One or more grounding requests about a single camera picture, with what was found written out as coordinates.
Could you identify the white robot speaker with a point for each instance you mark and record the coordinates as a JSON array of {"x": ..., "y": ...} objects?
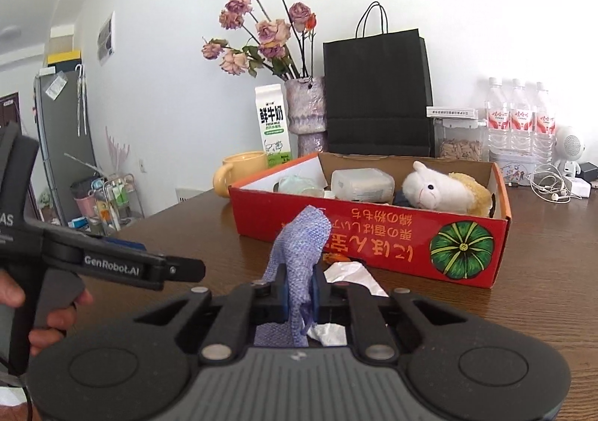
[{"x": 570, "y": 145}]

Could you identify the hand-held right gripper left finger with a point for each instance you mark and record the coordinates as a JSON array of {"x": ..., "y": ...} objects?
[{"x": 281, "y": 292}]

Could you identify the black pouch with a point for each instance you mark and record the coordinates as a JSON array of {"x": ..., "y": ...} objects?
[{"x": 400, "y": 200}]

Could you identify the dried pink flower bouquet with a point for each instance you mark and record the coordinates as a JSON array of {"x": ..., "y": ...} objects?
[{"x": 273, "y": 30}]

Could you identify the white earphones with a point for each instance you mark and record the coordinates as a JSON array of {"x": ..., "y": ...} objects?
[{"x": 556, "y": 197}]

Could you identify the white yellow plush sheep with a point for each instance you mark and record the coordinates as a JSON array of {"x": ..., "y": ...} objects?
[{"x": 434, "y": 189}]

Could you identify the flat white box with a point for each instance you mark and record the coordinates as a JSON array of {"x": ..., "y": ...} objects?
[{"x": 451, "y": 112}]

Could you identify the black paper bag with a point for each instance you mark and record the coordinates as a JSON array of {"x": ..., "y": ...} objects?
[{"x": 378, "y": 94}]

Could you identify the grey refrigerator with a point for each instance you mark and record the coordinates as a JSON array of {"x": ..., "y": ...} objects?
[{"x": 60, "y": 145}]

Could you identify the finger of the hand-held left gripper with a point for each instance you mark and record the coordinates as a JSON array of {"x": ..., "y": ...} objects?
[
  {"x": 124, "y": 243},
  {"x": 140, "y": 267}
]

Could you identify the white crumpled tissue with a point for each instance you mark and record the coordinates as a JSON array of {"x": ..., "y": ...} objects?
[{"x": 350, "y": 276}]

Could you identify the clear container of seeds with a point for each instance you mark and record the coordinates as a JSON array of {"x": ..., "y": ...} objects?
[{"x": 460, "y": 150}]

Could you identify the white charger block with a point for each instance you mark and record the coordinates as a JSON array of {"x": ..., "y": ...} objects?
[{"x": 577, "y": 187}]

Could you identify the black power adapter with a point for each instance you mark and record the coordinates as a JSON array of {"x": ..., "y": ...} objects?
[{"x": 589, "y": 171}]

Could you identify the printed tin box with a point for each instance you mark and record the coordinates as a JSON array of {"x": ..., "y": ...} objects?
[{"x": 514, "y": 171}]

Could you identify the white translucent plastic container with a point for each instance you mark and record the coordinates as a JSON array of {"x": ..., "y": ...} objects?
[{"x": 362, "y": 185}]

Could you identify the white storage cart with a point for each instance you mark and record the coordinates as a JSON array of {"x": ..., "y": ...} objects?
[{"x": 112, "y": 201}]

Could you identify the white milk carton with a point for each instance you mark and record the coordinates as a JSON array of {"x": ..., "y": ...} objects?
[{"x": 273, "y": 122}]

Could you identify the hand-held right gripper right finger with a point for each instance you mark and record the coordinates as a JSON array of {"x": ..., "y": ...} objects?
[{"x": 317, "y": 295}]

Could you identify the purple woven cloth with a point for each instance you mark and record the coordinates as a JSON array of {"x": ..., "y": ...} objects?
[{"x": 299, "y": 252}]

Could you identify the purple textured vase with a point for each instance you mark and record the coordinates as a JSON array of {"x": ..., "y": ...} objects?
[{"x": 306, "y": 108}]

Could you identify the red cardboard box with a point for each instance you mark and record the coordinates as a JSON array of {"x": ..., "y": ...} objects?
[{"x": 373, "y": 229}]

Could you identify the person's left hand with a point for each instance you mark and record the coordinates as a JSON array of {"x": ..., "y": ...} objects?
[{"x": 56, "y": 325}]

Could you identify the yellow mug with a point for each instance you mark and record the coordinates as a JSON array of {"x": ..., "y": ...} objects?
[{"x": 238, "y": 166}]

